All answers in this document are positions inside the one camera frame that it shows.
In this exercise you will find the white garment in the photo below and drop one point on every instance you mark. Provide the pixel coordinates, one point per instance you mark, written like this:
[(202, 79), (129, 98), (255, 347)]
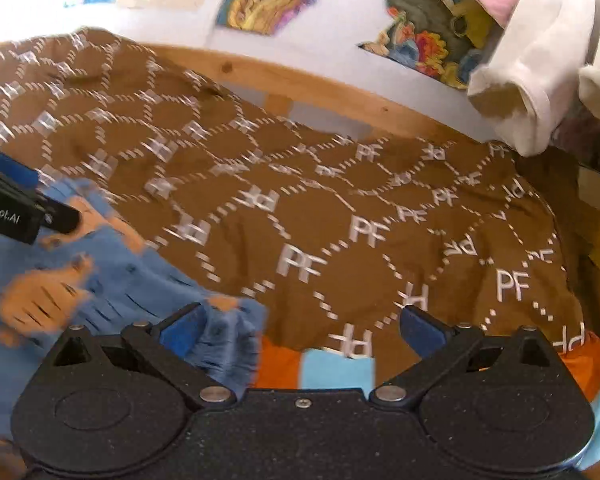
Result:
[(540, 70)]

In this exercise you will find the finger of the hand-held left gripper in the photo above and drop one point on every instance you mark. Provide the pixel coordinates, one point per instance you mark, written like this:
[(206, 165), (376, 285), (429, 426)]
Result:
[(12, 170), (62, 217)]

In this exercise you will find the colourful patterned wall cloth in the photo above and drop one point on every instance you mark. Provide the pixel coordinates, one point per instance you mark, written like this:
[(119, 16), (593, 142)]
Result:
[(430, 20)]

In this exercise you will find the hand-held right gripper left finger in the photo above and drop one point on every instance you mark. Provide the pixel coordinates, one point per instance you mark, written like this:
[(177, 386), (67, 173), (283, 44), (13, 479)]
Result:
[(182, 332)]

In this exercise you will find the multicolour patchwork blanket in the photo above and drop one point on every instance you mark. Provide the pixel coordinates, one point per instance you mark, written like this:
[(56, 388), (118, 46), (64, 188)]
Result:
[(335, 367)]

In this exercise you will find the wooden bed frame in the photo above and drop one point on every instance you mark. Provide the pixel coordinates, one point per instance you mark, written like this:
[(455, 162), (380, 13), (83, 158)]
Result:
[(330, 87)]

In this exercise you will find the brown printed blanket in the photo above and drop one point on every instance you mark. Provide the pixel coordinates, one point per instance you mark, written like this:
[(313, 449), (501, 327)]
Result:
[(330, 200)]

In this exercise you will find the blue orange printed pants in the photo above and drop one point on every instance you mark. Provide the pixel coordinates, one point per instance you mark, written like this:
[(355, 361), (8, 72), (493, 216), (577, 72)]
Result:
[(120, 270)]

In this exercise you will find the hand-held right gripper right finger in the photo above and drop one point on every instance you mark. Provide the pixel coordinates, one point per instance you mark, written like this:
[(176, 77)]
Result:
[(422, 330)]

